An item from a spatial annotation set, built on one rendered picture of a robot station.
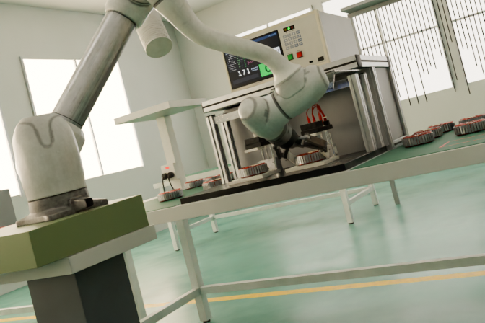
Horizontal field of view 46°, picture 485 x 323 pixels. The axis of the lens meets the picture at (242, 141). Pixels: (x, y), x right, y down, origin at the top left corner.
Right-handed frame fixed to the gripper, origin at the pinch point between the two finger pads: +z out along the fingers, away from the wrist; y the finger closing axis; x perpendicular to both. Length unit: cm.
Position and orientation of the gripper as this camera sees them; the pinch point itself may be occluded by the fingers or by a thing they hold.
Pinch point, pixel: (310, 156)
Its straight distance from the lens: 206.0
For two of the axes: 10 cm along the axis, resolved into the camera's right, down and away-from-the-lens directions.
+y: 8.3, -2.2, -5.1
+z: 5.6, 3.8, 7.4
